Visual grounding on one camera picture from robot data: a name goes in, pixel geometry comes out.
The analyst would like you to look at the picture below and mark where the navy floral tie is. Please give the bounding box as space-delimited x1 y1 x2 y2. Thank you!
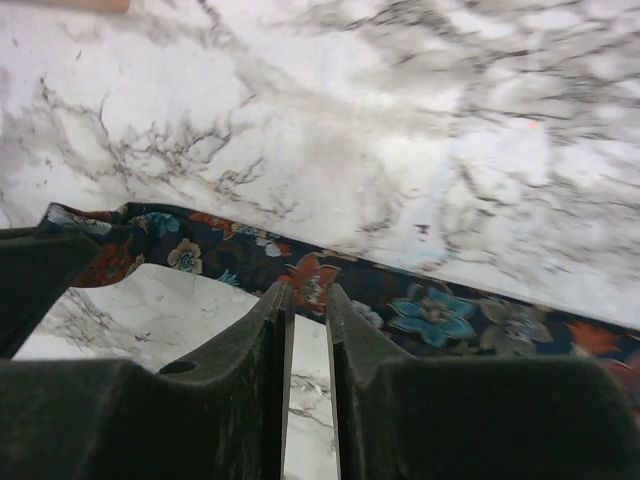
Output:
38 203 639 403

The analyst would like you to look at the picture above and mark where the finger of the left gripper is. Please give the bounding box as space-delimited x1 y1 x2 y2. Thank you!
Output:
1 228 101 358

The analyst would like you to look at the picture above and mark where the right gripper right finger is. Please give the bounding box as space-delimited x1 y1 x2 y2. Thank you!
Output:
326 285 639 479

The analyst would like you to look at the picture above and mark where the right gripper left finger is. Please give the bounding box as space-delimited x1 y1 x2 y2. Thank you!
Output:
1 282 294 479

